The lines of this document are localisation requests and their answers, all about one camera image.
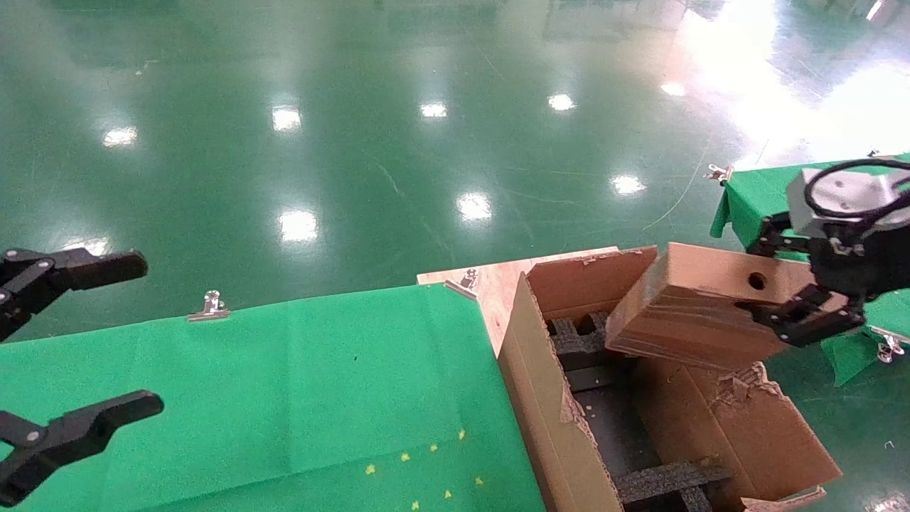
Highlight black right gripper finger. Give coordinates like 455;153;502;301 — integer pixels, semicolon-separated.
745;211;820;258
735;283;867;349

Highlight small brown cardboard box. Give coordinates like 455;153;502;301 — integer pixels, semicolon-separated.
605;242;851;373

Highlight green cloth with hanging corner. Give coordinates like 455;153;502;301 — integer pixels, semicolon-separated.
710;153;910;389

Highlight large green table cloth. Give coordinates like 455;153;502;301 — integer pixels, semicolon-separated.
0;283;548;512

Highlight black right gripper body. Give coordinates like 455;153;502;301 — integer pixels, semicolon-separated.
809;225;910;301

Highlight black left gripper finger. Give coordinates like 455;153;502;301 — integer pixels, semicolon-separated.
0;390;166;508
0;248;149;343

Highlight black foam cross bar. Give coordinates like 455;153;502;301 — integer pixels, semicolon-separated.
611;459;734;512

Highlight large open cardboard carton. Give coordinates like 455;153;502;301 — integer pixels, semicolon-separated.
497;245;843;512

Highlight notched black foam block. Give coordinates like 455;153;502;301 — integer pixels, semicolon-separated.
544;313;626;372

